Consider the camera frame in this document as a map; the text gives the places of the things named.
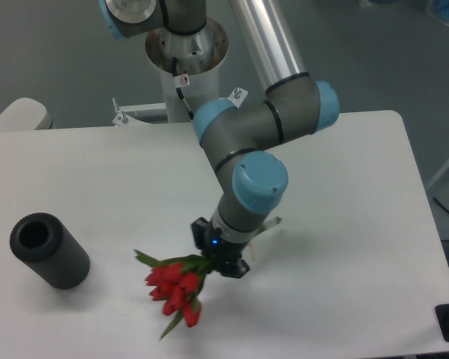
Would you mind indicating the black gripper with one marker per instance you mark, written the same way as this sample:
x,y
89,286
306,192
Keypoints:
x,y
223,246

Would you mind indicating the red tulip bouquet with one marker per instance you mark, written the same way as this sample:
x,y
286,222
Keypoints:
x,y
177,282

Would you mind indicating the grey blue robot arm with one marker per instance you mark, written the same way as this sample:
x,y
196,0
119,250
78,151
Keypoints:
x,y
237,141

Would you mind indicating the black ribbed cylindrical vase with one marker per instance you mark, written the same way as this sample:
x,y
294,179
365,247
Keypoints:
x,y
47,247

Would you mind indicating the white rounded chair back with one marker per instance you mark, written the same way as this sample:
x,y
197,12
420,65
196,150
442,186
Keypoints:
x,y
25,114

